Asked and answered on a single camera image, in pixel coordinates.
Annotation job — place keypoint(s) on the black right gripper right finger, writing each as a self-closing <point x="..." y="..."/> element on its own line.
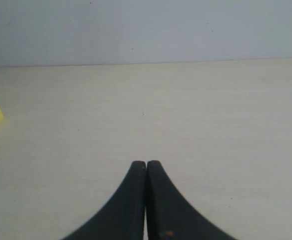
<point x="169" y="215"/>

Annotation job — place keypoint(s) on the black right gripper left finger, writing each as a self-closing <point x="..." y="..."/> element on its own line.
<point x="122" y="217"/>

